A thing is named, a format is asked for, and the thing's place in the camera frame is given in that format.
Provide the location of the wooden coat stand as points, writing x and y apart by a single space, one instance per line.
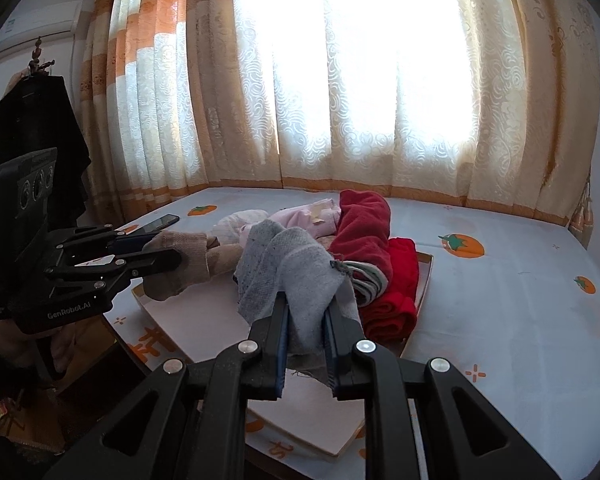
41 60

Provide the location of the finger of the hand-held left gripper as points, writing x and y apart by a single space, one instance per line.
150 262
127 243

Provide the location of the tan sock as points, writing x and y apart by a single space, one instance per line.
190 260

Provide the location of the dark red underwear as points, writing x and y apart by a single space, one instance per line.
365 225

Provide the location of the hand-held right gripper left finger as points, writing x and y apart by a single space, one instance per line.
281 355

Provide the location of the white air conditioner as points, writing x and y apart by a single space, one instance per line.
40 27

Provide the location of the black hanging coat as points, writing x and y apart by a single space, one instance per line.
40 120

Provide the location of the cream lace curtain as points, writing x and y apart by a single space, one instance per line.
380 85

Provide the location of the beige cardboard tray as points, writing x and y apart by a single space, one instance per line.
200 325

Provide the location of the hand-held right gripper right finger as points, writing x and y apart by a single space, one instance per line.
331 355

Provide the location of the bright red underwear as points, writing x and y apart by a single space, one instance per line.
395 305

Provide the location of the pale pink underwear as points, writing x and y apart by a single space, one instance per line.
295 220

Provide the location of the dotted white underwear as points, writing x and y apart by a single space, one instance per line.
235 222

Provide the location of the orange striped curtain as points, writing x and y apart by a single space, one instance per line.
140 85

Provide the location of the black smartphone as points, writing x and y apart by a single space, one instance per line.
157 222

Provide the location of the person's left hand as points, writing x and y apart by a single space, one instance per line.
10 347

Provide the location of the grey white sock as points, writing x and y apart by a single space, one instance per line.
300 280

